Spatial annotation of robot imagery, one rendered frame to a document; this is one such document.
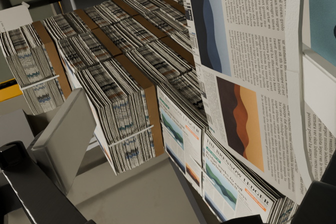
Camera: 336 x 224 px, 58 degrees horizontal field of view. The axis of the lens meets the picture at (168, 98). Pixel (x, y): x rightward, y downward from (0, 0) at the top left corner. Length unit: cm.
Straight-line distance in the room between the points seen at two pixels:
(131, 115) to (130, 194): 297
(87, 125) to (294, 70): 13
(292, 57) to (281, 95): 8
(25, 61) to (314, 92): 148
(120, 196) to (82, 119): 388
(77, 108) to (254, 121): 18
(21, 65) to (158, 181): 291
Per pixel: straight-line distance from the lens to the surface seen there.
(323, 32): 21
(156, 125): 124
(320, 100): 17
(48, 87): 168
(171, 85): 112
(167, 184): 417
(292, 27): 18
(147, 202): 411
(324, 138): 25
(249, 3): 25
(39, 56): 159
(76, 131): 18
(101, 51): 139
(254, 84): 28
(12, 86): 226
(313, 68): 17
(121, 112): 112
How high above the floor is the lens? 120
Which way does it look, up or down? 20 degrees down
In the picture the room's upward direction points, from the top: 114 degrees counter-clockwise
